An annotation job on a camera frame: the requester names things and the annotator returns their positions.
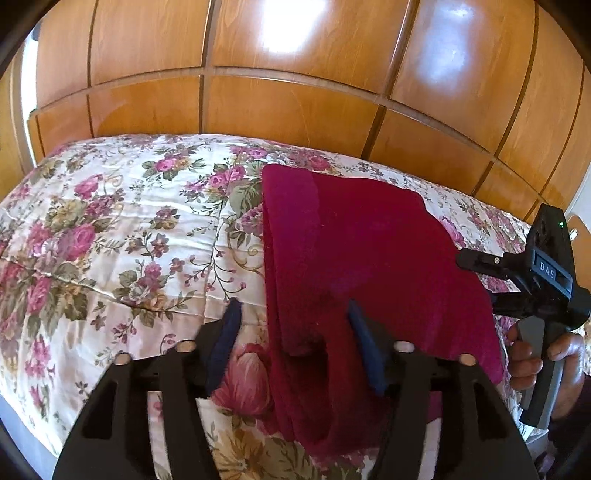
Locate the person's right forearm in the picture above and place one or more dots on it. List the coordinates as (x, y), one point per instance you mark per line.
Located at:
(575, 424)

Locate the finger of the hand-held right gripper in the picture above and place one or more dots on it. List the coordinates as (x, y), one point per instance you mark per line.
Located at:
(489, 263)
(510, 304)

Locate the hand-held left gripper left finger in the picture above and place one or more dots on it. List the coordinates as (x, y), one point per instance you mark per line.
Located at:
(225, 344)

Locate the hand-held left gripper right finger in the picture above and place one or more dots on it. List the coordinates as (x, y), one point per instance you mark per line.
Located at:
(365, 344)

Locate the dark red towel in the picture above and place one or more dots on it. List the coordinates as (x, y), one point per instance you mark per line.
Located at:
(351, 249)

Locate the floral bedspread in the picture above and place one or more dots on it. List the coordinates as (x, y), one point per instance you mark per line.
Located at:
(115, 240)

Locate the person's right hand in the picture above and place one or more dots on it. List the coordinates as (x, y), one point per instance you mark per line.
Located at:
(570, 369)

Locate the grey bed base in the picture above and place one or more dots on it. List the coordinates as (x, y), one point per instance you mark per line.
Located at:
(23, 424)

